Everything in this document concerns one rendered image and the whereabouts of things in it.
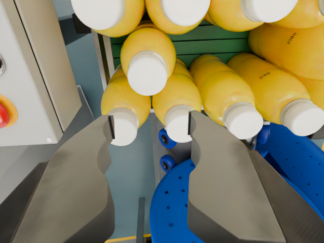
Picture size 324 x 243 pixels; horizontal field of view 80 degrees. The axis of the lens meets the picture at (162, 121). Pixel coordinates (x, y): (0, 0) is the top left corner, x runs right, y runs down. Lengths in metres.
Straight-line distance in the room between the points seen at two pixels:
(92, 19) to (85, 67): 1.23
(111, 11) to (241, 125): 0.17
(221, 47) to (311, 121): 0.21
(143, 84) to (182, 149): 0.30
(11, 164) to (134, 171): 1.18
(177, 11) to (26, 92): 0.17
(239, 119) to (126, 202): 2.04
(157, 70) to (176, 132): 0.08
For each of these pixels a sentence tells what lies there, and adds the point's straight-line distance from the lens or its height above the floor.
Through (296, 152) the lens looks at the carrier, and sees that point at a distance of 0.98.
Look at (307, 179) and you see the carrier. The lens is 0.90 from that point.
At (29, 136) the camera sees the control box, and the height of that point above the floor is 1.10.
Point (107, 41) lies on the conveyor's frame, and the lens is 0.40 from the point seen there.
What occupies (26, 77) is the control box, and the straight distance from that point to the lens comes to 0.23.
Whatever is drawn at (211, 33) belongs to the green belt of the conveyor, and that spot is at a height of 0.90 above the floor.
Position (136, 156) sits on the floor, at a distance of 1.74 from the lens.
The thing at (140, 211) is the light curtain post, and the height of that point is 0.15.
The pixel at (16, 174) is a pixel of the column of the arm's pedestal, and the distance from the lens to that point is 0.89.
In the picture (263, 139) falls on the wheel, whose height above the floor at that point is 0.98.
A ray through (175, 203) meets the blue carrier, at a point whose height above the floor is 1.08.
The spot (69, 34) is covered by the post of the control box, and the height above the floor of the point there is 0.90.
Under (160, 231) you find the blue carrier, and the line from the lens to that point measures 0.35.
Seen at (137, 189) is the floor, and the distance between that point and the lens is 2.05.
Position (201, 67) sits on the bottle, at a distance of 0.35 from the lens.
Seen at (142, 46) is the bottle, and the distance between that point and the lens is 0.22.
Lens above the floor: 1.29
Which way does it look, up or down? 58 degrees down
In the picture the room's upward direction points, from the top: 175 degrees clockwise
